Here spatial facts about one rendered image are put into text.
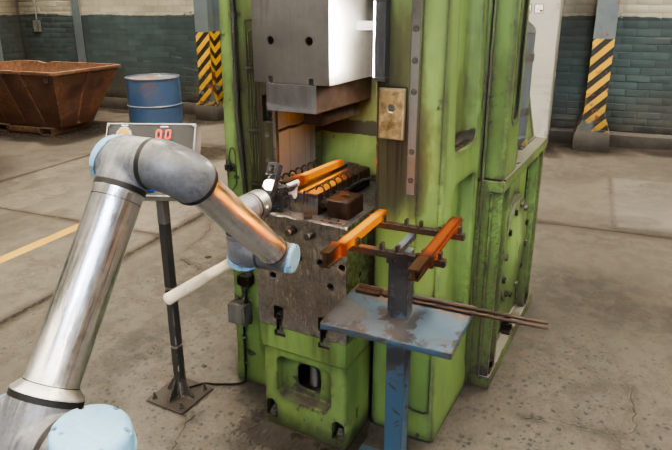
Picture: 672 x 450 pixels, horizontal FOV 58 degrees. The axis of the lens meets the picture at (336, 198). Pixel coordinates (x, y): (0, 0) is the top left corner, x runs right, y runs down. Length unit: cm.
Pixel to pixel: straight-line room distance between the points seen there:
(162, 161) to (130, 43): 890
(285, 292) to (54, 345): 105
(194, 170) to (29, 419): 58
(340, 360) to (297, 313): 23
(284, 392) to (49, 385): 130
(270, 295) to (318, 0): 106
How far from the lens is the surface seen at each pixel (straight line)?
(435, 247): 163
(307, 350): 229
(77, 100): 859
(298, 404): 246
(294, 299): 221
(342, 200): 205
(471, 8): 231
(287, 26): 204
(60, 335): 136
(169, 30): 971
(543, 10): 709
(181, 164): 133
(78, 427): 129
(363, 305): 191
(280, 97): 208
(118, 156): 139
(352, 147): 252
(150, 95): 663
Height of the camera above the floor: 162
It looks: 18 degrees down
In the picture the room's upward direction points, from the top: straight up
